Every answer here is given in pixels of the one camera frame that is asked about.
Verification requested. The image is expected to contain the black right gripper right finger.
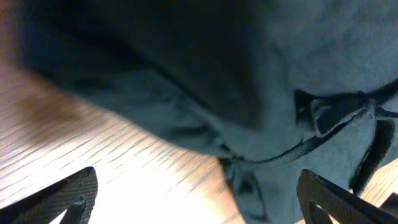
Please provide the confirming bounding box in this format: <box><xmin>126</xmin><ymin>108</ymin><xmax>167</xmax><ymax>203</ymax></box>
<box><xmin>297</xmin><ymin>169</ymin><xmax>397</xmax><ymax>224</ymax></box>

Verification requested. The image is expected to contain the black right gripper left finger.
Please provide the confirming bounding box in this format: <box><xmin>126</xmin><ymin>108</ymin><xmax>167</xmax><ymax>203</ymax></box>
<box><xmin>1</xmin><ymin>167</ymin><xmax>98</xmax><ymax>224</ymax></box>

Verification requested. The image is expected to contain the dark navy taped cloth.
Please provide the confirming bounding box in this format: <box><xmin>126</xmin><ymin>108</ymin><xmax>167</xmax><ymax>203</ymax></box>
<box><xmin>18</xmin><ymin>0</ymin><xmax>397</xmax><ymax>223</ymax></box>

